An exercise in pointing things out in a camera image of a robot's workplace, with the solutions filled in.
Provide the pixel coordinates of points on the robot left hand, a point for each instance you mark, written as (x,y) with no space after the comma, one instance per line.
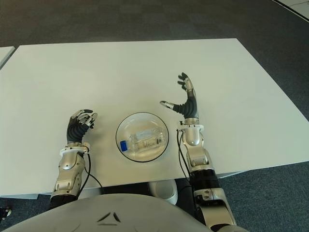
(75,130)

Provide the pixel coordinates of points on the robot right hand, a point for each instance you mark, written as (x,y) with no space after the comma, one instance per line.
(190,108)

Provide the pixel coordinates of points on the clear water bottle blue cap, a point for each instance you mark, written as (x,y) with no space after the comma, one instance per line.
(144,141)

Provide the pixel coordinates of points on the robot right arm silver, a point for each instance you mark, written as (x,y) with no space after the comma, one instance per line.
(195,137)

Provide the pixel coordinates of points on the robot left arm silver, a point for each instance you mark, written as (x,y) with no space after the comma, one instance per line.
(68,166)

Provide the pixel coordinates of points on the white plate black rim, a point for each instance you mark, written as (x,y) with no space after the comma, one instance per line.
(140,120)

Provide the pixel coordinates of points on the grey robot torso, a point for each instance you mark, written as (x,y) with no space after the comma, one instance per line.
(108,212)

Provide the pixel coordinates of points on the white side table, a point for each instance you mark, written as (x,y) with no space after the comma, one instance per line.
(4,55)

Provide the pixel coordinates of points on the black wheeled stand foot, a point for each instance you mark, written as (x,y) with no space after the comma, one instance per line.
(6,212)

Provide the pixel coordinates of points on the white round pedestal base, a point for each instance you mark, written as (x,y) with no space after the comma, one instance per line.
(166,191)

